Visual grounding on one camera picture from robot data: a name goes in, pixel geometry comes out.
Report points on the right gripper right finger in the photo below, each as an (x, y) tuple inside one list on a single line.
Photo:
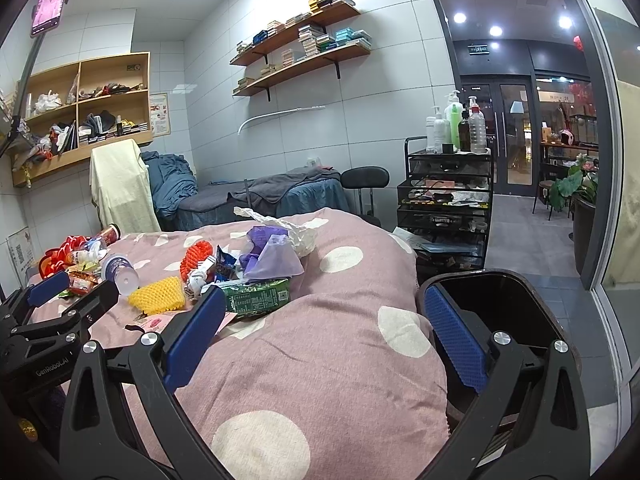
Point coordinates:
[(471, 452)]

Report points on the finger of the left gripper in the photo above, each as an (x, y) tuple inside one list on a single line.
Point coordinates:
[(87, 310), (42, 292)]

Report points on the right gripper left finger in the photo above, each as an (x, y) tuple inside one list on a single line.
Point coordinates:
[(99, 438)]

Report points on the blue yogurt cup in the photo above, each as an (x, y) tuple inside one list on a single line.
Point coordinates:
[(120, 271)]

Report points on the yellow foam fruit net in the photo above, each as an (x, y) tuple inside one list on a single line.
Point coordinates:
[(162, 296)]

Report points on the orange foam fruit net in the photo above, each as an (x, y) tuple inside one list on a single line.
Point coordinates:
[(195, 254)]

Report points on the green tissue pack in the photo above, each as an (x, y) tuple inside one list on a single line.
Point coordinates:
[(259, 298)]

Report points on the purple plastic bag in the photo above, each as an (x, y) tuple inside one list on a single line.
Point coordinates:
[(271, 257)]

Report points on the white paper bag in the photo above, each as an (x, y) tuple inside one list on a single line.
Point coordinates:
[(303, 238)]

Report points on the dark brown trash bin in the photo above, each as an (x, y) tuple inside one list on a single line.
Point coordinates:
[(473, 314)]

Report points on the orange snack packet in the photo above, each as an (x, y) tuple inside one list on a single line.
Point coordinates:
[(80, 283)]

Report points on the red snack bags pile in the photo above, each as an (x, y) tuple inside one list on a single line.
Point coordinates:
[(72, 255)]

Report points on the red cylindrical can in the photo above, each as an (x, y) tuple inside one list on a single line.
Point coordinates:
[(109, 235)]

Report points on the cream cloth draped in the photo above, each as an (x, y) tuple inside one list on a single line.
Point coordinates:
[(120, 188)]

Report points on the massage bed with blue cover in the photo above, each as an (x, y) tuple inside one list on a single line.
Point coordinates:
[(181, 205)]

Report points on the pink polka dot blanket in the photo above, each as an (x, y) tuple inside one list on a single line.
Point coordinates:
[(343, 382)]

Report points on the potted green plant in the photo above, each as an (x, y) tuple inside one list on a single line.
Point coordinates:
[(578, 192)]

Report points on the black round stool chair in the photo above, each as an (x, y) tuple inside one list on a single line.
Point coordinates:
[(369, 177)]

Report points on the clear plastic bottle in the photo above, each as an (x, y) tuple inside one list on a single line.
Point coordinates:
[(477, 130)]

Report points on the dark brown bottle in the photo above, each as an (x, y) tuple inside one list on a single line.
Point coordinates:
[(464, 132)]

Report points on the white pump bottle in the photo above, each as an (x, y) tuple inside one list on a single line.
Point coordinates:
[(436, 129)]

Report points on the green bottle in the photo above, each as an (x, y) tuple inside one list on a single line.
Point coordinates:
[(453, 113)]

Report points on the wooden cubby wall shelf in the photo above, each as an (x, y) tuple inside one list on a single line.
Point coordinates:
[(72, 109)]

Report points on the wall poster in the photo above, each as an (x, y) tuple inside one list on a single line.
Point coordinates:
[(159, 114)]

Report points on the black wire trolley cart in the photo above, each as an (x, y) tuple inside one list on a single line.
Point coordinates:
[(445, 204)]

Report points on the phone on mount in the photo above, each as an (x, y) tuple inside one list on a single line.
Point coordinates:
[(46, 16)]

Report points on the lower wooden wall shelf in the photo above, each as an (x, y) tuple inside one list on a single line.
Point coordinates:
[(329, 58)]

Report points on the upper wooden wall shelf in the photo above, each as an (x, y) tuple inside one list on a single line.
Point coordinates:
[(329, 15)]

